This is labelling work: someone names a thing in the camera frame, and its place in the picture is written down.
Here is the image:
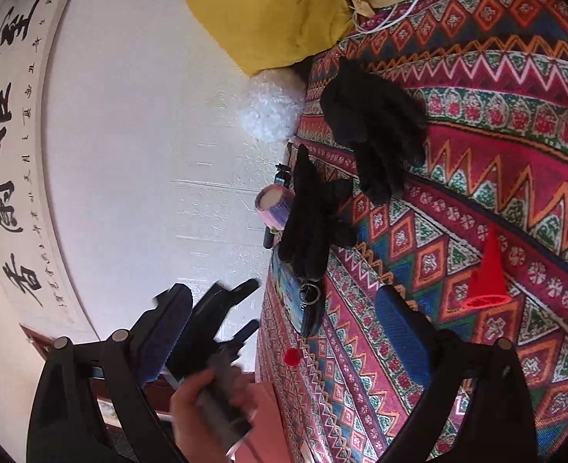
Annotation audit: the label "blue pencil case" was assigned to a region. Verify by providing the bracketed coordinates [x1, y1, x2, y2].
[270, 247, 326, 338]

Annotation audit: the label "black glove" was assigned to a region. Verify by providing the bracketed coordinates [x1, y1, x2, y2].
[319, 56, 427, 205]
[278, 144, 357, 281]

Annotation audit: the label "person's left hand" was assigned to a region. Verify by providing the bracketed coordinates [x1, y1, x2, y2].
[170, 366, 257, 463]

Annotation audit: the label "red plastic cone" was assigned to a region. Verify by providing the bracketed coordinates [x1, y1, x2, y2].
[462, 225, 510, 309]

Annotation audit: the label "salmon cardboard box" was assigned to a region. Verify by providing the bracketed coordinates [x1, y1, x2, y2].
[232, 382, 292, 463]

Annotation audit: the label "patterned woven bedspread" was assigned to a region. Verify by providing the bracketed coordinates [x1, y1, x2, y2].
[256, 0, 568, 462]

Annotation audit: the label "pink tape roll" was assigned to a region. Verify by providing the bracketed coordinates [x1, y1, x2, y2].
[254, 184, 294, 231]

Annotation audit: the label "calligraphy scroll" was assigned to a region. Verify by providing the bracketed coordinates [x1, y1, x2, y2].
[0, 0, 97, 343]

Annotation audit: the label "white fluffy pompom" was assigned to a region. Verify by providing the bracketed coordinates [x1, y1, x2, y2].
[237, 68, 306, 143]

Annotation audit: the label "yellow cushion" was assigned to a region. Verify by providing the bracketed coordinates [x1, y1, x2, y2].
[185, 0, 352, 75]

